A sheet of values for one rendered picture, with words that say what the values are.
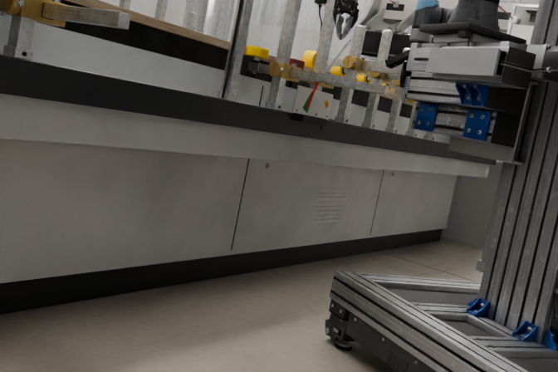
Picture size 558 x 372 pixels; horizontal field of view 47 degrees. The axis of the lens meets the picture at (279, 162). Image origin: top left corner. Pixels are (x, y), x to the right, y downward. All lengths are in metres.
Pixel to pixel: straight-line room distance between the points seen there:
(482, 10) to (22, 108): 1.27
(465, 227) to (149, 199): 3.24
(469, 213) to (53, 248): 3.57
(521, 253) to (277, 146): 0.91
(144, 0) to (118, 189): 9.52
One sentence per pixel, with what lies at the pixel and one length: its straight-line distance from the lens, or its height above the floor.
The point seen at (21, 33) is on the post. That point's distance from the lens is 1.52.
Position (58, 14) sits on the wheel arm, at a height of 0.81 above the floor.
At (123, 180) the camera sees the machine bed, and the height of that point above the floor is 0.39.
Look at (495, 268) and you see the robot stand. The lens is 2.00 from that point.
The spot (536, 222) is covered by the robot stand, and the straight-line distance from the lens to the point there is 1.91.
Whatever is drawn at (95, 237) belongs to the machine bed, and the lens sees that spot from 2.06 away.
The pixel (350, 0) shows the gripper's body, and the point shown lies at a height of 1.13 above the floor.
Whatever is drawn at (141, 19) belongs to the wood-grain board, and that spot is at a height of 0.88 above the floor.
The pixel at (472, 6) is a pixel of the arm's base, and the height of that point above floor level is 1.10.
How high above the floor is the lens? 0.70
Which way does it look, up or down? 5 degrees down
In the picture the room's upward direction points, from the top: 11 degrees clockwise
